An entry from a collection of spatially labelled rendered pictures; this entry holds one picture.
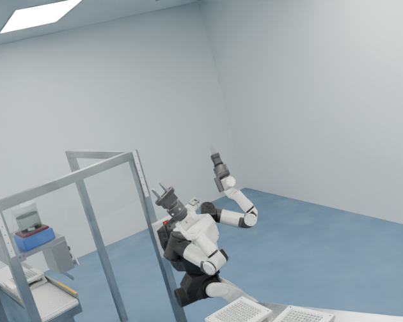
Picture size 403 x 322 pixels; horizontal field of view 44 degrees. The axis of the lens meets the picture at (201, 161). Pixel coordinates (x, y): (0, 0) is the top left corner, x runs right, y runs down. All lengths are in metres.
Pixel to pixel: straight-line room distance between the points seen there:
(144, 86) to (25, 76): 1.57
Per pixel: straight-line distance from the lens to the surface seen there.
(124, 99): 6.93
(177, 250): 2.75
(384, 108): 5.20
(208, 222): 2.96
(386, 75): 5.08
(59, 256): 3.37
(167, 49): 7.23
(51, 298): 3.67
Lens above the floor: 2.24
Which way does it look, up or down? 12 degrees down
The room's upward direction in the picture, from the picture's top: 15 degrees counter-clockwise
